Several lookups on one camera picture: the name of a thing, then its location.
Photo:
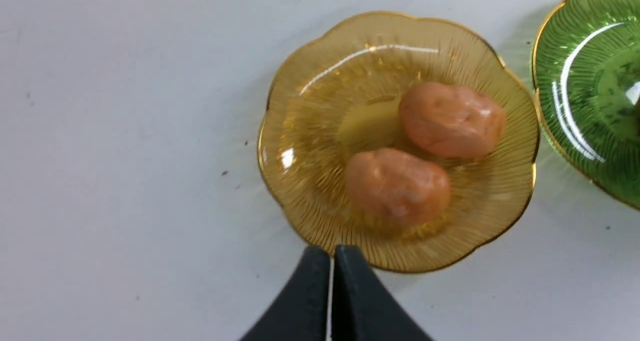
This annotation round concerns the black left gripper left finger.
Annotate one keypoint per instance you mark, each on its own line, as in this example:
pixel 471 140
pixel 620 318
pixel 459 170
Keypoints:
pixel 299 312

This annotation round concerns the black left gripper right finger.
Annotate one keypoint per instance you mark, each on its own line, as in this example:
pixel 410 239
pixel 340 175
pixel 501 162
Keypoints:
pixel 362 308

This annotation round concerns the brown toy potato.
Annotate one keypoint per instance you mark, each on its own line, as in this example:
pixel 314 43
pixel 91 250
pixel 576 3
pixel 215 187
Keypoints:
pixel 451 121
pixel 398 186

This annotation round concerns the amber glass plate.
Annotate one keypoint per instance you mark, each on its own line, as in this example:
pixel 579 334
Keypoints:
pixel 338 95

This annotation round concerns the green glass plate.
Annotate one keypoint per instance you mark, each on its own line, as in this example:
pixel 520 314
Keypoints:
pixel 585 73

